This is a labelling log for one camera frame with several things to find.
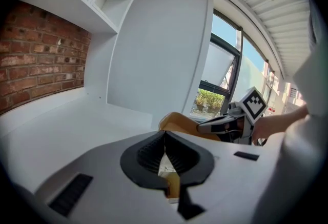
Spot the white desk with hutch shelves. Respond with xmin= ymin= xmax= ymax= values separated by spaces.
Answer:
xmin=0 ymin=0 xmax=210 ymax=193

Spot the brown cardboard tray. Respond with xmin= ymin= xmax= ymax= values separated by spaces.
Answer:
xmin=158 ymin=112 xmax=222 ymax=199

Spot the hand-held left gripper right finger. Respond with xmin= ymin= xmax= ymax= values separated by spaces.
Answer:
xmin=165 ymin=130 xmax=215 ymax=220

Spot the person's grey sweatshirt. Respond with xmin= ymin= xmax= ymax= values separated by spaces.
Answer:
xmin=253 ymin=0 xmax=328 ymax=224

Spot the person's right forearm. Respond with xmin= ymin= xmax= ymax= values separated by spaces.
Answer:
xmin=252 ymin=104 xmax=308 ymax=146

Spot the black framed window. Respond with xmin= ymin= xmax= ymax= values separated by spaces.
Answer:
xmin=191 ymin=10 xmax=285 ymax=118

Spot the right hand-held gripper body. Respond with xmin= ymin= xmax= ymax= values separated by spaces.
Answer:
xmin=197 ymin=86 xmax=269 ymax=146

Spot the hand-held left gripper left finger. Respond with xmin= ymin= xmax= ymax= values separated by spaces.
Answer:
xmin=120 ymin=130 xmax=170 ymax=190

